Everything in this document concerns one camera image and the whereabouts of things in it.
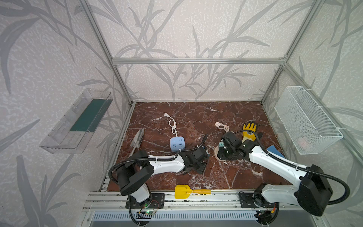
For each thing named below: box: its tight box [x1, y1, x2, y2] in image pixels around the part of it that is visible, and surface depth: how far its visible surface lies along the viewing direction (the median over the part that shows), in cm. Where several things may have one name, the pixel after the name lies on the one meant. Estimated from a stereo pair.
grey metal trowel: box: [128, 127, 145, 158], surface depth 98 cm
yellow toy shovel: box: [174, 184, 212, 200], surface depth 77 cm
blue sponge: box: [266, 145, 286, 159], surface depth 93 cm
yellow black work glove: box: [241, 122, 257, 143], surface depth 104 cm
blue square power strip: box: [169, 136, 186, 152], surface depth 95 cm
